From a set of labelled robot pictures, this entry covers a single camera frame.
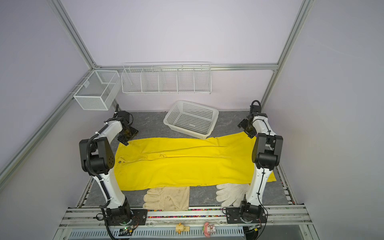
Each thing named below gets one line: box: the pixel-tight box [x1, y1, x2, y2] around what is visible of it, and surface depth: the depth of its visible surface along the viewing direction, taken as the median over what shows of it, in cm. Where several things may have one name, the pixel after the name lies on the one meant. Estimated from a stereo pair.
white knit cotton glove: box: [216, 183, 251, 208], surface depth 82 cm
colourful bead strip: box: [147, 208, 227, 219], surface depth 77 cm
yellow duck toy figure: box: [175, 222, 190, 235], surface depth 69 cm
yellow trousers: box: [113, 132, 277, 191], surface depth 93 cm
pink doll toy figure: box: [202, 222, 216, 238], surface depth 69 cm
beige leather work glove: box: [143, 186, 190, 212], surface depth 81 cm
